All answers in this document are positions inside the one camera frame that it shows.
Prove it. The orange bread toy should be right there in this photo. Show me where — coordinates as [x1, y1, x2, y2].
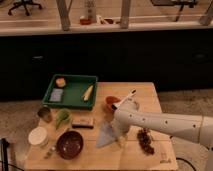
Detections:
[55, 78, 66, 88]

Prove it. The white handled brush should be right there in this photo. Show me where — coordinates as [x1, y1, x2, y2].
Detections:
[111, 89, 136, 110]

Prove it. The blue-grey triangular towel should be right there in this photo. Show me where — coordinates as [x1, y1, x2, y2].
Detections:
[96, 122, 118, 148]

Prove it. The bunch of dark grapes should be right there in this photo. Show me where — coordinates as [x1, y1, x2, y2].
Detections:
[137, 128, 155, 155]

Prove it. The orange bowl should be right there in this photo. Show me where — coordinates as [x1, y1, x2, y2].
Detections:
[105, 96, 120, 112]

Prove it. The black cable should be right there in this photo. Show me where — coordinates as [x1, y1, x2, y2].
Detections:
[175, 156, 198, 171]

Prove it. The red object on shelf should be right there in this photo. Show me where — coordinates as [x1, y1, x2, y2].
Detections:
[79, 18, 92, 25]

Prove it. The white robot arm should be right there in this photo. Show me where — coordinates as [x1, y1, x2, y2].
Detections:
[112, 101, 213, 171]

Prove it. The green leafy vegetable toy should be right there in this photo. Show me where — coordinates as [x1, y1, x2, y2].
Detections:
[55, 109, 70, 129]

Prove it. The wooden block with dark side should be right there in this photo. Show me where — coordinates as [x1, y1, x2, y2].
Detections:
[72, 117, 94, 129]

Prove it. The green plastic tray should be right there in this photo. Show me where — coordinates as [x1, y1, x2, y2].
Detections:
[43, 74, 98, 110]

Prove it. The black stand at left edge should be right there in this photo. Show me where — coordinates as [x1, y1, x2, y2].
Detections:
[0, 138, 9, 171]

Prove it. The purple bowl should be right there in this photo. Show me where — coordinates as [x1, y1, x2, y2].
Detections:
[56, 131, 84, 160]

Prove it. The small metal utensil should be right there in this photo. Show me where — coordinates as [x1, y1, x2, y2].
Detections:
[44, 146, 56, 159]

